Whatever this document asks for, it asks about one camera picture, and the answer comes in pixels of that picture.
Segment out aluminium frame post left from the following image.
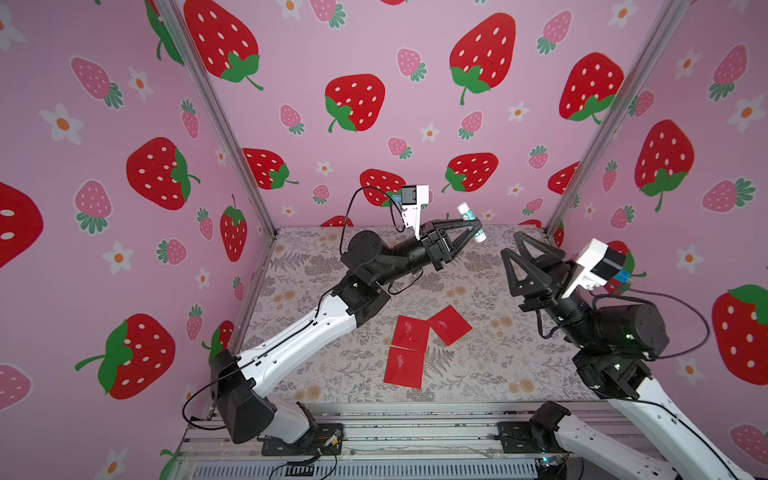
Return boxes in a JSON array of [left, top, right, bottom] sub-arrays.
[[156, 0, 277, 241]]

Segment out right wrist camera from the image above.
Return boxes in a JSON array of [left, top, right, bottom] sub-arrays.
[[560, 239, 630, 299]]

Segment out black right camera cable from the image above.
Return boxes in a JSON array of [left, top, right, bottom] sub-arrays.
[[590, 287, 712, 361]]

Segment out aluminium frame post right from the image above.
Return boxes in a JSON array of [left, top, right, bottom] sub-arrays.
[[544, 0, 690, 242]]

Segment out red envelope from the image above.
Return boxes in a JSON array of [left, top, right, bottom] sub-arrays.
[[384, 347, 425, 389], [427, 305, 472, 346], [391, 315, 431, 352]]

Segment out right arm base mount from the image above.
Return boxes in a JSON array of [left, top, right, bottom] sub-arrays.
[[494, 401, 571, 454]]

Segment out black camera cable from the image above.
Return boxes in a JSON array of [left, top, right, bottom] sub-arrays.
[[590, 287, 712, 361], [338, 185, 409, 256]]

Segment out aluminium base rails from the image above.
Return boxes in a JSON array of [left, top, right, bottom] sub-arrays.
[[173, 400, 676, 480]]

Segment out black left camera cable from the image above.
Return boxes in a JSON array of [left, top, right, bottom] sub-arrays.
[[338, 185, 409, 256]]

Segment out aluminium frame post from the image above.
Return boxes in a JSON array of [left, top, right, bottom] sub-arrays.
[[544, 0, 690, 242], [156, 0, 277, 241]]

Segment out green white glue stick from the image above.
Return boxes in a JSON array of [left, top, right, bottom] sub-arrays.
[[457, 203, 488, 244]]

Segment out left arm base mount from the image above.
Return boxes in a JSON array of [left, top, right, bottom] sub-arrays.
[[261, 402, 345, 457]]

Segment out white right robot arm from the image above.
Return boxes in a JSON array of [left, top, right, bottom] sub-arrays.
[[501, 232, 751, 479]]

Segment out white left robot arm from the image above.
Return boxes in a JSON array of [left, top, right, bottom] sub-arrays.
[[210, 219, 482, 445]]

